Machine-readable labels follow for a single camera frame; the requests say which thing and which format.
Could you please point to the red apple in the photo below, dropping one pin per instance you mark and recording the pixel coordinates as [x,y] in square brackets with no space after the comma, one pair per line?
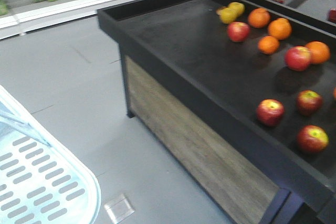
[298,58]
[270,112]
[308,102]
[238,31]
[312,139]

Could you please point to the small orange behind basket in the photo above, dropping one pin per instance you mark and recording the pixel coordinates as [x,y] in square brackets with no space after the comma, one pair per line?
[268,45]

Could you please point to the orange beside middle apple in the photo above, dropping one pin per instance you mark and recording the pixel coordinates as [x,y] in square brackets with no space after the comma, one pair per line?
[320,52]

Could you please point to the red apple far right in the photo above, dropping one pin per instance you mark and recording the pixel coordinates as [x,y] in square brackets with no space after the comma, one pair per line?
[312,139]

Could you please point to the brown mushroom cap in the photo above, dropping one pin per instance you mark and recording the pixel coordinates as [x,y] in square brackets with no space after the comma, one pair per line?
[220,10]

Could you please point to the red apple right upper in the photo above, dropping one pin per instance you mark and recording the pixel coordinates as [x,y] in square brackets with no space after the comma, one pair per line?
[308,102]

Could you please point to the orange with knob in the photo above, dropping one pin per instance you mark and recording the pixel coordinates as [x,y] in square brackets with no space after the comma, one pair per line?
[258,18]
[280,28]

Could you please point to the yellow apple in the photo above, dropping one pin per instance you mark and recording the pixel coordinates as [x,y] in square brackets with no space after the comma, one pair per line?
[228,15]
[238,7]

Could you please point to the orange with knob centre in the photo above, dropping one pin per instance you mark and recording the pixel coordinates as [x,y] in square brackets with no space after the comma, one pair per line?
[280,28]

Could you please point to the yellow apple upper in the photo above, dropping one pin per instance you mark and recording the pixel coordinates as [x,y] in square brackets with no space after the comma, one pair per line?
[238,7]

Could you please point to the black wood produce display table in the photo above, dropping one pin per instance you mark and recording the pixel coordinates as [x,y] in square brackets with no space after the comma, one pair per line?
[197,92]

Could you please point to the red apple right lower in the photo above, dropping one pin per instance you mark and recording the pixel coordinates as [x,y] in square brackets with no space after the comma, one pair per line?
[270,112]

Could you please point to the orange with knob left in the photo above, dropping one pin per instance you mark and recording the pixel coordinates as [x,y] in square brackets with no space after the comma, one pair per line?
[258,18]

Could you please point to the light blue plastic basket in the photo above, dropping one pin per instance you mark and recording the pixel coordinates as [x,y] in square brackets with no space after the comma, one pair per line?
[41,180]

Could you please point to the red apple middle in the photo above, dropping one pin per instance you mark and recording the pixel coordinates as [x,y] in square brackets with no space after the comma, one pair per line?
[298,58]

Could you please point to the metal floor outlet plate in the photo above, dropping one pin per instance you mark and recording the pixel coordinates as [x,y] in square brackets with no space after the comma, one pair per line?
[119,208]

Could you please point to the red apple far left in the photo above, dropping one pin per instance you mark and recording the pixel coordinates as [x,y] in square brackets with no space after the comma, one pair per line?
[238,31]

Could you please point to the yellow apple lower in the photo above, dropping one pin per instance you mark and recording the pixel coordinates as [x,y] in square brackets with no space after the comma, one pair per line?
[228,15]

